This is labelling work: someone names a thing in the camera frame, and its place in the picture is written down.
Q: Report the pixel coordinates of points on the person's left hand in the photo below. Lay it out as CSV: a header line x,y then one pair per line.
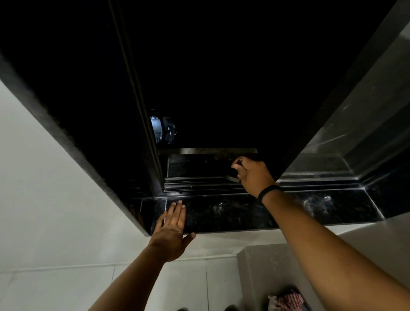
x,y
166,238

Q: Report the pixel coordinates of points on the person's right hand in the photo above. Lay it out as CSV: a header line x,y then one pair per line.
x,y
254,177

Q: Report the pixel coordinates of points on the person's left little finger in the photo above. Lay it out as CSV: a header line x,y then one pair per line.
x,y
161,220

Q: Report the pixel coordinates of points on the person's right fingers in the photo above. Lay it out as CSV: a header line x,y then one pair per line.
x,y
241,166

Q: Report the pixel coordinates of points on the person's left thumb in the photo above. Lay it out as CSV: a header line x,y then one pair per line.
x,y
189,238

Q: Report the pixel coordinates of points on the person's left middle finger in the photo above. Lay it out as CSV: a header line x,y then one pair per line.
x,y
177,213

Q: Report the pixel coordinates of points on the dark grey cleaning tool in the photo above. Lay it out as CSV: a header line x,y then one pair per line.
x,y
233,178

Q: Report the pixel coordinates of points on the person's left forearm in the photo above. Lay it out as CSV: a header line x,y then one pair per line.
x,y
131,283

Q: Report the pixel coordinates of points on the person's right forearm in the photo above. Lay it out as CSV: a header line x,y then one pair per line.
x,y
326,256

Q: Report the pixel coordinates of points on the black wristband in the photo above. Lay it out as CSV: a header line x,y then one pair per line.
x,y
268,191

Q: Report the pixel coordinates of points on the metal window track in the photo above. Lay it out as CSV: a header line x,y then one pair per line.
x,y
205,184

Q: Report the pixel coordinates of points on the black granite window sill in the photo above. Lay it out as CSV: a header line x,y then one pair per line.
x,y
230,211

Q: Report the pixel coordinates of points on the lit building outside window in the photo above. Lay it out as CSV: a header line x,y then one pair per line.
x,y
162,129

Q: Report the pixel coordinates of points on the red white striped cloth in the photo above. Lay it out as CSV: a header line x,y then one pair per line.
x,y
290,301

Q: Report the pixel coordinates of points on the dark sliding window frame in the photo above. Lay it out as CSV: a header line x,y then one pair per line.
x,y
141,105

